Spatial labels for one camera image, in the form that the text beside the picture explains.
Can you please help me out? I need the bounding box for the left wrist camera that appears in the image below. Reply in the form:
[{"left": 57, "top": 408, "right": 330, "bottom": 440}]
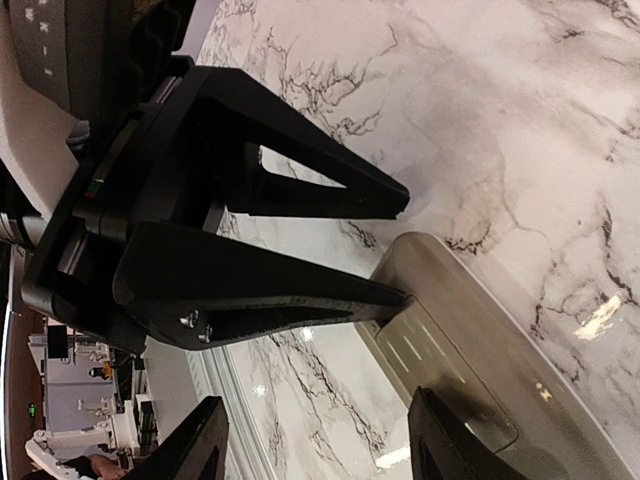
[{"left": 9, "top": 0, "right": 194, "bottom": 126}]

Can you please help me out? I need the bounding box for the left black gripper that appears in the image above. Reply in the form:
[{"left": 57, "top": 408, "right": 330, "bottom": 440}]
[{"left": 21, "top": 56, "right": 408, "bottom": 350}]

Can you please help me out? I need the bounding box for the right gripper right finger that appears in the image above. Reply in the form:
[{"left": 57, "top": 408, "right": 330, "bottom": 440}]
[{"left": 408, "top": 387, "right": 505, "bottom": 479}]

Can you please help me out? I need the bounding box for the grey battery compartment cover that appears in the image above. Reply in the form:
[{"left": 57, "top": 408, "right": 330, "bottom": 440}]
[{"left": 374, "top": 298, "right": 518, "bottom": 453}]

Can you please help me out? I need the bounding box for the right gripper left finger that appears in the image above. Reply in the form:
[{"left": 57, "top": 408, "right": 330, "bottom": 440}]
[{"left": 132, "top": 396, "right": 229, "bottom": 480}]

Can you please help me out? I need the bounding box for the front aluminium rail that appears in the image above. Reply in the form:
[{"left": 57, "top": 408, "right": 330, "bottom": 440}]
[{"left": 186, "top": 347, "right": 277, "bottom": 480}]

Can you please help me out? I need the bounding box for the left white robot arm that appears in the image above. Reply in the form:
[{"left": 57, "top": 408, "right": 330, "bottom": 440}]
[{"left": 1, "top": 1, "right": 409, "bottom": 354}]

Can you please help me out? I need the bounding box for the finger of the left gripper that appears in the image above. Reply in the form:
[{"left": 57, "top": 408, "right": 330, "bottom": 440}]
[{"left": 164, "top": 67, "right": 411, "bottom": 221}]

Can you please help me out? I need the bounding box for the white remote control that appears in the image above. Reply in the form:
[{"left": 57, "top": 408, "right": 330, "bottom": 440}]
[{"left": 357, "top": 232, "right": 633, "bottom": 479}]

